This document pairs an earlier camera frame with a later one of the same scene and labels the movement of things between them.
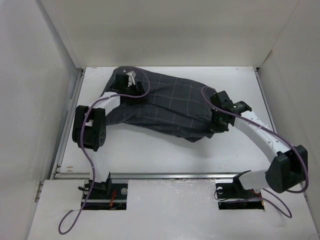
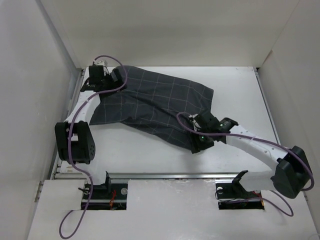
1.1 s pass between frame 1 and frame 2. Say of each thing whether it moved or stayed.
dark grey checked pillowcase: stayed
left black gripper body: moved
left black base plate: stayed
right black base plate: stayed
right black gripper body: moved
